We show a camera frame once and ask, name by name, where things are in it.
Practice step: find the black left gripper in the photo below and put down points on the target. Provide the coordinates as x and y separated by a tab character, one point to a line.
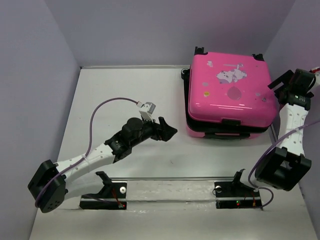
162	131

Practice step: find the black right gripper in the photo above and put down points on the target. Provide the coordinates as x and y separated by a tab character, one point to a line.
284	79

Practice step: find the pink suitcase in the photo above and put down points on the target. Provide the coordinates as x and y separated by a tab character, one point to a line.
226	96

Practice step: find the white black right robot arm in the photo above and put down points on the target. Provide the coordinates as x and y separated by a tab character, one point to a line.
284	163

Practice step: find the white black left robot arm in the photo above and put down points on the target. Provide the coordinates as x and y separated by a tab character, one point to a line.
53	183

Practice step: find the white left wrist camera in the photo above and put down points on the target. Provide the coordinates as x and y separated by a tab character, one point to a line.
146	110

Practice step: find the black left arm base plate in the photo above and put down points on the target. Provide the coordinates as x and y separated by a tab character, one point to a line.
108	198

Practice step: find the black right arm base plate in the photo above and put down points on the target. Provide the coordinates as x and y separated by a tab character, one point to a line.
230	195

